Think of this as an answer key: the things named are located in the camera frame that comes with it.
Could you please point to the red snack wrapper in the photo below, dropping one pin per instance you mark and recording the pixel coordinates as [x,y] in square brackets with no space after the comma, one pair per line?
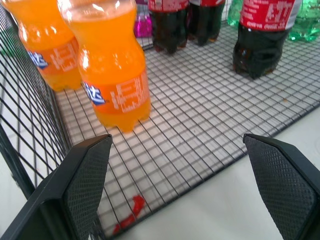
[135,207]

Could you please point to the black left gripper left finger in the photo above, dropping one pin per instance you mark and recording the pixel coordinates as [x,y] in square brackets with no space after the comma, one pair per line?
[60,190]

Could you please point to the green plastic soda bottle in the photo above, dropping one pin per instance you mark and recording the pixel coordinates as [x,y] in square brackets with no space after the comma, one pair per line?
[306,22]
[233,15]

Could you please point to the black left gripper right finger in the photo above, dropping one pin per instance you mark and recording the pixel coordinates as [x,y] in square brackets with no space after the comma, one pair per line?
[282,180]

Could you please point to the dark cola bottle red label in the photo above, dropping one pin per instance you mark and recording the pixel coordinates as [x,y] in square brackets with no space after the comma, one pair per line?
[262,40]
[206,20]
[168,25]

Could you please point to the orange soda bottle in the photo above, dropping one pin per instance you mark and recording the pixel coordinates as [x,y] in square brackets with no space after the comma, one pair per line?
[112,67]
[47,45]

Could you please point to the magenta drink bottle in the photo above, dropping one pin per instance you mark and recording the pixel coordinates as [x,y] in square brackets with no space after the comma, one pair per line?
[143,25]

